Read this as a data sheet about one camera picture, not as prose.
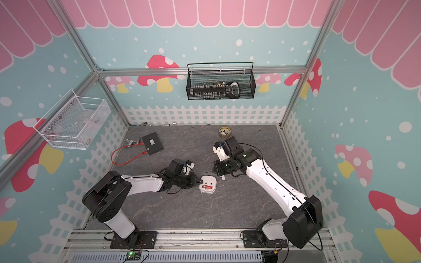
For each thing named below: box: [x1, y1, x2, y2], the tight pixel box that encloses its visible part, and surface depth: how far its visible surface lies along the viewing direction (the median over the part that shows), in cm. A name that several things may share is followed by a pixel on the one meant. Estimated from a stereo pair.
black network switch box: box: [141, 131, 164, 156], surface depth 110 cm
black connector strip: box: [192, 84, 226, 93], surface depth 93 cm
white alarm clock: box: [198, 174, 218, 195], surface depth 90 cm
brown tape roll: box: [218, 126, 232, 139], surface depth 118 cm
